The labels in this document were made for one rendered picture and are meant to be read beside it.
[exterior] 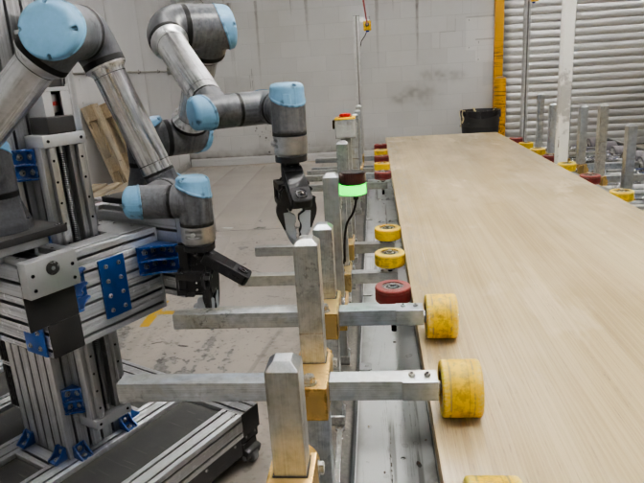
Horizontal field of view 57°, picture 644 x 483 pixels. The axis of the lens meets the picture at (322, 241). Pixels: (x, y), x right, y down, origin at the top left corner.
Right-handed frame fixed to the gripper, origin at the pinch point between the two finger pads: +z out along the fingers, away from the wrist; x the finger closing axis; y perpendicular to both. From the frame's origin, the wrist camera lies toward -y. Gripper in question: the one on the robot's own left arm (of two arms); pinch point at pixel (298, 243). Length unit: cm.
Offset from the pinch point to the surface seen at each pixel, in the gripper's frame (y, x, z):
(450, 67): 707, -406, -2
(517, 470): -73, -9, 8
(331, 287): -27.0, 0.4, 0.3
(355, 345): 3.6, -13.8, 30.5
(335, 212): -3.2, -8.2, -7.2
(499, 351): -46, -24, 9
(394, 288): -11.8, -18.4, 9.5
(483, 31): 694, -450, -51
